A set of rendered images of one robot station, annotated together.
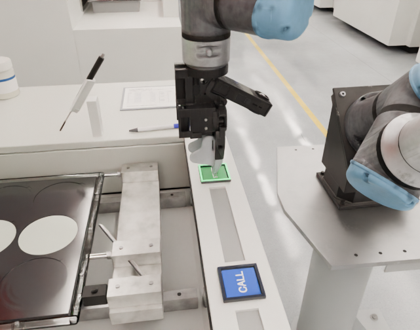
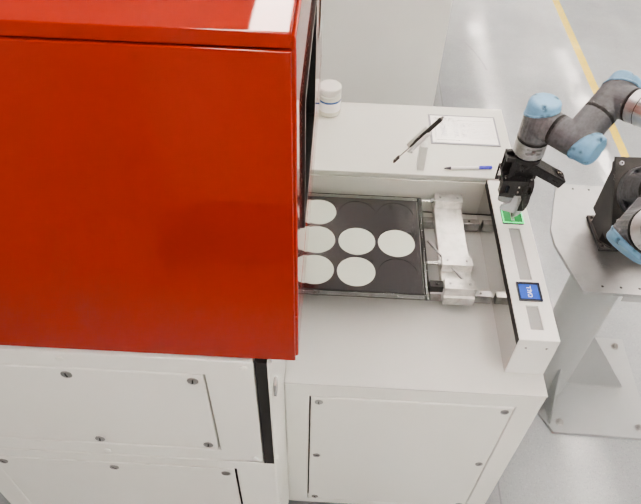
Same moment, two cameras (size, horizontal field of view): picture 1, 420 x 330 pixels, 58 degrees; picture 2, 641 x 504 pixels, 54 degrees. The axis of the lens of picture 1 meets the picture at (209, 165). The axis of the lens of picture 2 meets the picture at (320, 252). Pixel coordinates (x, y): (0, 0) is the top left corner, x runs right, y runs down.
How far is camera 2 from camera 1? 1.06 m
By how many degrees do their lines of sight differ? 16
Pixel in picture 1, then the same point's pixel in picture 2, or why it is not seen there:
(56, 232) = (401, 243)
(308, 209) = (573, 246)
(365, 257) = (608, 289)
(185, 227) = (478, 248)
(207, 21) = (538, 138)
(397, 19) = not seen: outside the picture
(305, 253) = (556, 275)
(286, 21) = (587, 159)
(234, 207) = (525, 244)
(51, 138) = (385, 167)
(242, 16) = (562, 147)
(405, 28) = not seen: outside the picture
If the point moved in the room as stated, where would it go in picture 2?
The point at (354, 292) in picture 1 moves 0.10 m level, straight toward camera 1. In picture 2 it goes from (597, 314) to (583, 334)
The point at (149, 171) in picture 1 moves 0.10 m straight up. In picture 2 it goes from (456, 202) to (463, 176)
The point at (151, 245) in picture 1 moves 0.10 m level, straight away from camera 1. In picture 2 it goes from (467, 261) to (460, 233)
